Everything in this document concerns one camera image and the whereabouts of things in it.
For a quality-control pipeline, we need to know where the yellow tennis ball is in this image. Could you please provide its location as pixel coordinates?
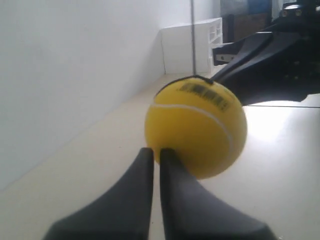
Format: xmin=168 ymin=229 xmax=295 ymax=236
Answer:
xmin=144 ymin=75 xmax=248 ymax=179

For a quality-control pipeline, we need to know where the white shelf unit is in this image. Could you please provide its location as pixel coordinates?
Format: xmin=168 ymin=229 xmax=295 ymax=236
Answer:
xmin=160 ymin=17 xmax=223 ymax=74

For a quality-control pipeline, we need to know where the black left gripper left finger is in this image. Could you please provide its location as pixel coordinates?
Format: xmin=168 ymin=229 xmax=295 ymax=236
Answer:
xmin=44 ymin=147 xmax=154 ymax=240

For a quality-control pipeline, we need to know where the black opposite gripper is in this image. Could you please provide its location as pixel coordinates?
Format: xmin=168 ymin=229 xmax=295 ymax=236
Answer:
xmin=212 ymin=0 xmax=320 ymax=106

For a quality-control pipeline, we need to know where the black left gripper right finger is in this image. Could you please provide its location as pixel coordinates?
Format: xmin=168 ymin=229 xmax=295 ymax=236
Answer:
xmin=160 ymin=148 xmax=277 ymax=240

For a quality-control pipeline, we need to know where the thin black hanging string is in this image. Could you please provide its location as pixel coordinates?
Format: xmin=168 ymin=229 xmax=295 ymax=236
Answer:
xmin=190 ymin=0 xmax=197 ymax=77

